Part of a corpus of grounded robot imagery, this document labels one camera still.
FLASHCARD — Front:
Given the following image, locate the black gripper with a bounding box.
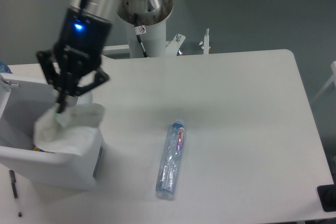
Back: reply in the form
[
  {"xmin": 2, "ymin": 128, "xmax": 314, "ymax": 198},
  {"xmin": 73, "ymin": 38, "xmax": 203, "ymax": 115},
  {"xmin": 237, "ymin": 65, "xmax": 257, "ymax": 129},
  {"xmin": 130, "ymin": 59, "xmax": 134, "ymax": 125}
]
[{"xmin": 36, "ymin": 8, "xmax": 112, "ymax": 113}]

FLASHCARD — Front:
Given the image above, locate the crushed clear plastic bottle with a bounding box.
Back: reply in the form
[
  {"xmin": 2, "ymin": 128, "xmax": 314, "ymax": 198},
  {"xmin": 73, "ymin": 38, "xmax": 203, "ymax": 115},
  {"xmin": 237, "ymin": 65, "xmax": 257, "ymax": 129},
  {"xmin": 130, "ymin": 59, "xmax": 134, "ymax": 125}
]
[{"xmin": 155, "ymin": 120, "xmax": 186, "ymax": 200}]

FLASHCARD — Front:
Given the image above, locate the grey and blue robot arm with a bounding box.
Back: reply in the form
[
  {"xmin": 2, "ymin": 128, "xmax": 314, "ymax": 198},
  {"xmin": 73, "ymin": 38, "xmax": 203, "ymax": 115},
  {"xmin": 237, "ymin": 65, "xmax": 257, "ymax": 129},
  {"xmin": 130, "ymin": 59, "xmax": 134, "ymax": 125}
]
[{"xmin": 36, "ymin": 0, "xmax": 173, "ymax": 113}]

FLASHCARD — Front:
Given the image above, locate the white open trash can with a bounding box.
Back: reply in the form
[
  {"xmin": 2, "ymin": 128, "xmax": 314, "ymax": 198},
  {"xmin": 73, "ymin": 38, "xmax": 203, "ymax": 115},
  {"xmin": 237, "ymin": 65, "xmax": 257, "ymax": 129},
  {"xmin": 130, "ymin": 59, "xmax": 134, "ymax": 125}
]
[{"xmin": 1, "ymin": 73, "xmax": 104, "ymax": 190}]

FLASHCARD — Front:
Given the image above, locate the blue object at left edge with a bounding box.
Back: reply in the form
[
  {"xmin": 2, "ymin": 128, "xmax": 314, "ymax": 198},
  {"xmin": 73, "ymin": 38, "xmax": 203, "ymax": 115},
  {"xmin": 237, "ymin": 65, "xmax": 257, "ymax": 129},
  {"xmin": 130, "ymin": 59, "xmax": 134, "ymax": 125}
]
[{"xmin": 0, "ymin": 61, "xmax": 12, "ymax": 74}]

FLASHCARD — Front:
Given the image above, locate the colourful snack wrapper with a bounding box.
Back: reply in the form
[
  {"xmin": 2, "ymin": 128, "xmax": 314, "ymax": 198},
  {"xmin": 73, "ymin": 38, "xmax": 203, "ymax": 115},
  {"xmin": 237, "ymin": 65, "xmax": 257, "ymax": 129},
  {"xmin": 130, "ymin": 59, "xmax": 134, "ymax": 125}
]
[{"xmin": 33, "ymin": 146, "xmax": 53, "ymax": 153}]

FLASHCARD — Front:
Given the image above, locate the black pen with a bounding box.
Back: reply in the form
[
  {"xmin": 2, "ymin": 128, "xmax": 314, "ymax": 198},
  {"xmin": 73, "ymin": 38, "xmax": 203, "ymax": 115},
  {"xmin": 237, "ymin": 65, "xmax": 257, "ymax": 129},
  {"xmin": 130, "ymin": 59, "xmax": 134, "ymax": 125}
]
[{"xmin": 9, "ymin": 170, "xmax": 23, "ymax": 218}]

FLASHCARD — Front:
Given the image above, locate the black device at table edge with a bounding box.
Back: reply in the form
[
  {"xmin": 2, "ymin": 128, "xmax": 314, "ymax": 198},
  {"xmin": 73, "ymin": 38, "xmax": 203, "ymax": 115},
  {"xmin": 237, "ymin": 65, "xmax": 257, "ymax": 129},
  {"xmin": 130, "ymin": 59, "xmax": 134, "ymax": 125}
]
[{"xmin": 317, "ymin": 184, "xmax": 335, "ymax": 212}]

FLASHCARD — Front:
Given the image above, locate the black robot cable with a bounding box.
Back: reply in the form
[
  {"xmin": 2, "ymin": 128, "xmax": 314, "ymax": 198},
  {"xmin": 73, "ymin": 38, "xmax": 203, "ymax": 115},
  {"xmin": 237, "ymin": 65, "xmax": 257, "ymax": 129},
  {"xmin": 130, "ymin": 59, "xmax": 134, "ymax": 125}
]
[{"xmin": 133, "ymin": 13, "xmax": 150, "ymax": 59}]

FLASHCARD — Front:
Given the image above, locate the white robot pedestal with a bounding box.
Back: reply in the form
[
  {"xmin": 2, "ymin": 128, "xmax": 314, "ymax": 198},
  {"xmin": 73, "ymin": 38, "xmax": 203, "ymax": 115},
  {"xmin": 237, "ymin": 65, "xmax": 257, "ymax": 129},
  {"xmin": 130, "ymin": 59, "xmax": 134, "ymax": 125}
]
[{"xmin": 101, "ymin": 0, "xmax": 212, "ymax": 61}]

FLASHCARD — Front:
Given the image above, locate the white frame at right edge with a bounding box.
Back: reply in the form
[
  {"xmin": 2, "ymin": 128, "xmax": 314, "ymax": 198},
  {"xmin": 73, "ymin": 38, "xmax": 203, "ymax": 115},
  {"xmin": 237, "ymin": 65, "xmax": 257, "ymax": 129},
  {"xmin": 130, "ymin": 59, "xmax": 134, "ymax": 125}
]
[{"xmin": 311, "ymin": 61, "xmax": 335, "ymax": 105}]

